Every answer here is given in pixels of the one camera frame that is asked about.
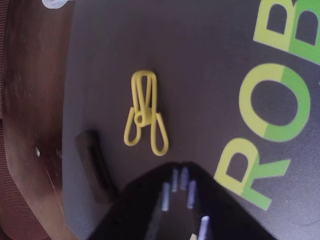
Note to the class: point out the grey mat with ROBO print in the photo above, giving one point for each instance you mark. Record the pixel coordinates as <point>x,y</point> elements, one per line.
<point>200,75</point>

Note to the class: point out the clear plastic container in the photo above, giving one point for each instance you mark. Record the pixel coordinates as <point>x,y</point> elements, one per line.
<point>53,3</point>

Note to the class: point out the black bow-tie shaped block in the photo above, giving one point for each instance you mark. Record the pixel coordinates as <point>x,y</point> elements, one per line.
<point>85,155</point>

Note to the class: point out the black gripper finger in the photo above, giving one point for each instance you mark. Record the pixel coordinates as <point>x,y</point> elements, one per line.
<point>225,220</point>
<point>130,215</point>

